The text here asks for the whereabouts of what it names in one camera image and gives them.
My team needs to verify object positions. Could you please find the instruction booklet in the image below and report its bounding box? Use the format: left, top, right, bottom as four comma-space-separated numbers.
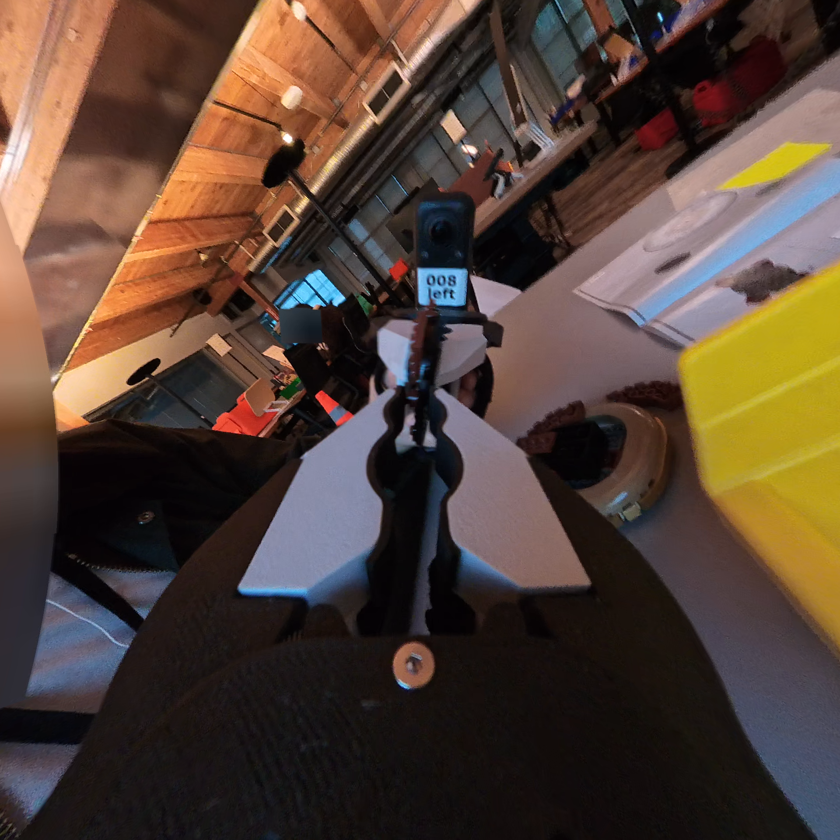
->
573, 87, 840, 349

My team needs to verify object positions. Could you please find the yellow sticky note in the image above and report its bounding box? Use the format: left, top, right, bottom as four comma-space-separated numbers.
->
717, 141, 834, 193

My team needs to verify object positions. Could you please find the tan brick pot base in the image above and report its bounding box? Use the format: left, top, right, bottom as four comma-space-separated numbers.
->
517, 382, 685, 530

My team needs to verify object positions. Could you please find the orange traffic cone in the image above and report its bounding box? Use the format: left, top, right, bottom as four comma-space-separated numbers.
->
315, 390, 357, 427

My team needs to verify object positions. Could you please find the person's left hand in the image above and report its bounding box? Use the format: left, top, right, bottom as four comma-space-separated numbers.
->
455, 367, 492, 421

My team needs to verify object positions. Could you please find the red storage bin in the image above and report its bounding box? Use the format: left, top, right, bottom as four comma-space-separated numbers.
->
692, 79, 742, 126
635, 108, 680, 151
731, 39, 788, 99

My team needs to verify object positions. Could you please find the yellow plastic bin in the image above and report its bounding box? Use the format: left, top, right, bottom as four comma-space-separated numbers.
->
678, 261, 840, 654

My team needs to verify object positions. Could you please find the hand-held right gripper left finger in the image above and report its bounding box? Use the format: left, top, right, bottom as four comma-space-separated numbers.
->
238, 387, 427, 636

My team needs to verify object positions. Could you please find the round brown brick plate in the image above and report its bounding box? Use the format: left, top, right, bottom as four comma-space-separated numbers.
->
399, 308, 450, 447

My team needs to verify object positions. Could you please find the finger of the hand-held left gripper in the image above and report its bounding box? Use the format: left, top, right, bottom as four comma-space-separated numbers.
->
436, 325, 491, 389
376, 318, 422, 391

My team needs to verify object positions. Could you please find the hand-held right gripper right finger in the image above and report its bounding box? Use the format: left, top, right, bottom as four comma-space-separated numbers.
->
425, 387, 593, 636

